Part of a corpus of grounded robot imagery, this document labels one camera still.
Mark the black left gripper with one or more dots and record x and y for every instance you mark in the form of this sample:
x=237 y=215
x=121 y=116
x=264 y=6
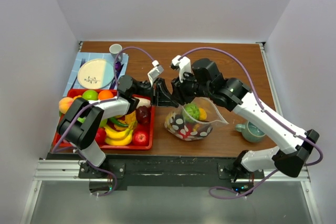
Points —
x=161 y=96

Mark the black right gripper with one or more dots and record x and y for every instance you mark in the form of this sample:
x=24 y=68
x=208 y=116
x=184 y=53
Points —
x=179 y=88

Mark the bumpy green custard apple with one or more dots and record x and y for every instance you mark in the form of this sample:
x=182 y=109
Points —
x=193 y=110

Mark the yellow lemon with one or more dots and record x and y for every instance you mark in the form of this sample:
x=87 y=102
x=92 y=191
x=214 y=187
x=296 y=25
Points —
x=202 y=115

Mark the clear polka dot zip bag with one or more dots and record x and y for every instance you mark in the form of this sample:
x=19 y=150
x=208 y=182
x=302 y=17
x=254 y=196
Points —
x=184 y=127

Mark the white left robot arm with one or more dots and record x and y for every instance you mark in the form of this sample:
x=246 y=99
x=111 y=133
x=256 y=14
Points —
x=80 y=123

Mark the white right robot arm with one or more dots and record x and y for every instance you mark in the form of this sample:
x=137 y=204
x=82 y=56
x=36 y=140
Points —
x=203 y=79

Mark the white radish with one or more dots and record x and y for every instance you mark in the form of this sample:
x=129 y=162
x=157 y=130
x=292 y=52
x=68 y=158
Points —
x=144 y=102

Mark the red plastic tray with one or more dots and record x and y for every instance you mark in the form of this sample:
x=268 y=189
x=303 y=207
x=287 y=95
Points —
x=149 y=128

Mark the red apple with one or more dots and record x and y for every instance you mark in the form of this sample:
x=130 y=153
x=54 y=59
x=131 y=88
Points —
x=100 y=136
x=140 y=138

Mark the purple plastic spoon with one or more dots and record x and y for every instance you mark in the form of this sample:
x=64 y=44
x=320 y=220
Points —
x=118 y=68

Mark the green chili pepper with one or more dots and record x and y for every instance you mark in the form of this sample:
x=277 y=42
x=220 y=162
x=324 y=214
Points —
x=118 y=122

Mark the orange fruit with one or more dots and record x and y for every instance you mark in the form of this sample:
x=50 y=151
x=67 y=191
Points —
x=105 y=95

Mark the yellow banana bunch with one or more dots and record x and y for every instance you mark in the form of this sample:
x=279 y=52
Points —
x=119 y=138

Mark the grey cup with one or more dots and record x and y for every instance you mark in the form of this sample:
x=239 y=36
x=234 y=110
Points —
x=114 y=49

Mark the cream and blue plate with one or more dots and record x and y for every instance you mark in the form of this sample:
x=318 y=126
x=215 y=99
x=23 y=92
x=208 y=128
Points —
x=95 y=74

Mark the teal ceramic mug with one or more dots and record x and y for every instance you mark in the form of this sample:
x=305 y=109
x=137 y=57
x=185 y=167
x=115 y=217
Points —
x=250 y=132

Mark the light blue placemat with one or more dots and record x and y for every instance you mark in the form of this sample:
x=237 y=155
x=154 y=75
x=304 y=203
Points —
x=81 y=58

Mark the peach at tray corner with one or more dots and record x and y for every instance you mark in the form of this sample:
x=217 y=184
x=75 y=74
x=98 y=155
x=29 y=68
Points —
x=64 y=104

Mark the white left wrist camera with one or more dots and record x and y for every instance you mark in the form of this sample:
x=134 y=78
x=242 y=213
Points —
x=154 y=73

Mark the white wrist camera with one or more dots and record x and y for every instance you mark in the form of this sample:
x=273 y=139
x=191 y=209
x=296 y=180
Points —
x=154 y=73
x=182 y=65

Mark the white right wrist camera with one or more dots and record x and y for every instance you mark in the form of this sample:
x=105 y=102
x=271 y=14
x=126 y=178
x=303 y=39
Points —
x=182 y=65

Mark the aluminium frame rail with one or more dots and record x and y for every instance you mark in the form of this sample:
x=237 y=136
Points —
x=63 y=170

